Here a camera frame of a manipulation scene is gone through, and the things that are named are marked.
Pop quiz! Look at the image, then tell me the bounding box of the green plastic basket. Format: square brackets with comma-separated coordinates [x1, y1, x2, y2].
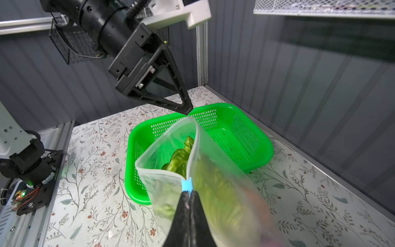
[124, 103, 274, 205]

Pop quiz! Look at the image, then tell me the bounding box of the white wire wall basket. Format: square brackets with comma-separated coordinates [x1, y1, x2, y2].
[253, 0, 395, 20]

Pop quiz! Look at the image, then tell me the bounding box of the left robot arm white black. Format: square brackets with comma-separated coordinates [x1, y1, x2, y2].
[1, 1, 193, 187]

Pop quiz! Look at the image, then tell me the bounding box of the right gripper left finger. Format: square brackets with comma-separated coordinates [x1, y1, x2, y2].
[163, 191, 190, 247]

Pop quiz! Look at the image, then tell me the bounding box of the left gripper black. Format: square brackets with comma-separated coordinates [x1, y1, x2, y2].
[109, 23, 193, 115]

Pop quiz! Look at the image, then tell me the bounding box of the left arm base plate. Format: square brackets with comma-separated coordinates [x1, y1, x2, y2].
[13, 149, 64, 216]

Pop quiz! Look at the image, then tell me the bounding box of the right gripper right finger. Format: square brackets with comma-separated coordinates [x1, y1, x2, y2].
[189, 190, 217, 247]

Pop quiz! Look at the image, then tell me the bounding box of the black wire wall basket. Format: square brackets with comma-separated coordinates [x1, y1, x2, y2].
[48, 7, 170, 65]

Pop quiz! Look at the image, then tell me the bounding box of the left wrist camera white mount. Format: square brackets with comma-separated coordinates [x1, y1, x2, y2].
[142, 0, 211, 31]

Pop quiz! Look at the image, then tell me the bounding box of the clear zip top bag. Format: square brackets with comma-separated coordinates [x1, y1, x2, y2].
[135, 117, 284, 247]

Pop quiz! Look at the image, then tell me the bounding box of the napa cabbage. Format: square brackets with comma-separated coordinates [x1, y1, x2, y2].
[155, 132, 254, 247]

